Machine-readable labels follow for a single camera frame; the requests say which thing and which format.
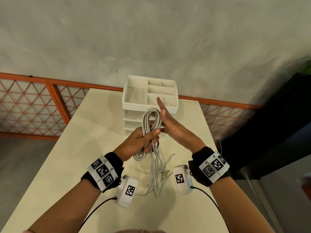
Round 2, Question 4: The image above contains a person's left hand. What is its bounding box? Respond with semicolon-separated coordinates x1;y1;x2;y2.
113;127;162;162

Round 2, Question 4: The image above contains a person's right hand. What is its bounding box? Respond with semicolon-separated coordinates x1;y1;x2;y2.
156;97;206;154

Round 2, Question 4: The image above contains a white cable bundle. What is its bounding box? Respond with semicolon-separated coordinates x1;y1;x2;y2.
133;108;176;199

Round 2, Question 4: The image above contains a white drawer organizer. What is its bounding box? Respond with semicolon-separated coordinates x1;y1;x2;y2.
121;75;179;140

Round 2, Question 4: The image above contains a person's right forearm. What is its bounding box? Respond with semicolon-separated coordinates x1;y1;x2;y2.
208;178;275;233

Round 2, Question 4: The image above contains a person's left forearm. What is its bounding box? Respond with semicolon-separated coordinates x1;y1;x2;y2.
28;179;101;233

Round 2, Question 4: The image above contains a black left marker wristband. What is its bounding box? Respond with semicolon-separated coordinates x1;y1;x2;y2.
81;152;124;193

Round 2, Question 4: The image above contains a white table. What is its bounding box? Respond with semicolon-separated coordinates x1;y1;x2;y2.
1;88;230;233

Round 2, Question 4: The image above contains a pink sweater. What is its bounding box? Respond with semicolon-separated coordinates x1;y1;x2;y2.
22;228;168;233

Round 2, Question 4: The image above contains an orange mesh fence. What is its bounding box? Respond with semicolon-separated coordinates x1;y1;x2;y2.
0;72;262;141

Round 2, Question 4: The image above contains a dark furniture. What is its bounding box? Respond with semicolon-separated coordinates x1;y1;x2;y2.
218;60;311;180

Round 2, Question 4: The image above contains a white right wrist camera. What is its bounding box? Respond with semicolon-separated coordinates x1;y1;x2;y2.
172;164;194;195

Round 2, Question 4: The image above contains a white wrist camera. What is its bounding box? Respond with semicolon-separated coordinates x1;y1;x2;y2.
113;175;138;208
172;164;194;195

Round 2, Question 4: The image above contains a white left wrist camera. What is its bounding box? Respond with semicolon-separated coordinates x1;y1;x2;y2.
113;175;138;208

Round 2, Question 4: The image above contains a black left camera cable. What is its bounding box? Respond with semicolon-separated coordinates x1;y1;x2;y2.
79;196;118;230

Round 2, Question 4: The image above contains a black camera cable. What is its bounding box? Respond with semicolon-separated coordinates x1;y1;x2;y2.
190;186;230;233
79;196;118;230

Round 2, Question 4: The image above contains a black right camera cable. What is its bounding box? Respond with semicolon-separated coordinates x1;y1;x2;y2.
190;186;230;233

